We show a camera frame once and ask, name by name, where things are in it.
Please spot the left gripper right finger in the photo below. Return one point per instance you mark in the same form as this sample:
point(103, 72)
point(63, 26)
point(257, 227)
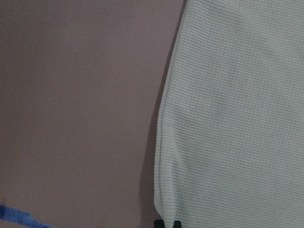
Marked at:
point(177, 224)

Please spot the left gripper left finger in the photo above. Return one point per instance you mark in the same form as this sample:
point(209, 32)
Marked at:
point(159, 223)

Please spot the olive green long-sleeve shirt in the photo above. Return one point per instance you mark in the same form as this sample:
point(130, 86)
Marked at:
point(230, 131)

